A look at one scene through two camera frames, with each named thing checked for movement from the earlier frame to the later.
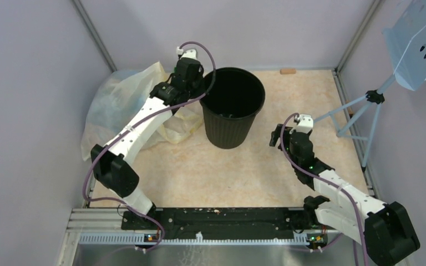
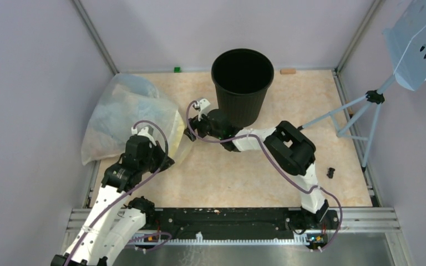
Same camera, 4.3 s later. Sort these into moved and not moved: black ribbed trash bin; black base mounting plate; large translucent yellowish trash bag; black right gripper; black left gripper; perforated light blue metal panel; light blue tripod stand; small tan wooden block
Moved: black right gripper; black ribbed trash bin; large translucent yellowish trash bag; black left gripper
Not moved: small tan wooden block; perforated light blue metal panel; black base mounting plate; light blue tripod stand
